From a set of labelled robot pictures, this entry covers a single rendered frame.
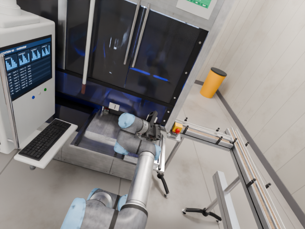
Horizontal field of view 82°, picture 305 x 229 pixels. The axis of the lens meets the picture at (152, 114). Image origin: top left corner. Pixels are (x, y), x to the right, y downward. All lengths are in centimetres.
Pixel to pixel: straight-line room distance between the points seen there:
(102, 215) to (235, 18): 534
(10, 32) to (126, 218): 96
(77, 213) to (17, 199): 164
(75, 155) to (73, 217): 155
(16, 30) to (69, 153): 134
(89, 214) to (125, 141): 37
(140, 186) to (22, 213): 157
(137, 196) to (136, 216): 7
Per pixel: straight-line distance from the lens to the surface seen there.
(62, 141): 150
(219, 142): 190
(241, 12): 557
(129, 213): 63
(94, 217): 60
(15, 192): 225
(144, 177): 73
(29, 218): 210
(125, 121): 82
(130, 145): 85
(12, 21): 115
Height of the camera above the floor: 190
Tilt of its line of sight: 34 degrees down
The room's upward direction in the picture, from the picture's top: 22 degrees clockwise
